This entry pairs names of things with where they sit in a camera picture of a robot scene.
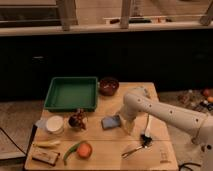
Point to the wooden block brush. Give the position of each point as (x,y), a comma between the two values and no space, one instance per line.
(45,156)

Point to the metal spoon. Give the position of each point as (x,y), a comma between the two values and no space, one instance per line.
(128,153)

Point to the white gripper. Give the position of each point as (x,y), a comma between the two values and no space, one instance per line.
(128,126)

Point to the orange fruit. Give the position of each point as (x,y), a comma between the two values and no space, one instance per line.
(84,150)

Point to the yellow corn cob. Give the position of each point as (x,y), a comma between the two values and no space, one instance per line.
(46,144)

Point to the brown pinecone figurine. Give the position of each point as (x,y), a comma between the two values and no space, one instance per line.
(76,120)

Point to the white cup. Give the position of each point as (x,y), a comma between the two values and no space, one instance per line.
(55,124)

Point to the green chili pepper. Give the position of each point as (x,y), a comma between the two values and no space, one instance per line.
(71,150)

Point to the blue sponge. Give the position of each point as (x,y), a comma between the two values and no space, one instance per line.
(110,122)

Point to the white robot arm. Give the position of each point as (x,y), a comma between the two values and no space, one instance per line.
(198,125)

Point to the green plastic tray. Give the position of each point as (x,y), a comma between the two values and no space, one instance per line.
(67,94)

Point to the dark red bowl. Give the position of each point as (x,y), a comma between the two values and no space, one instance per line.
(108,86)

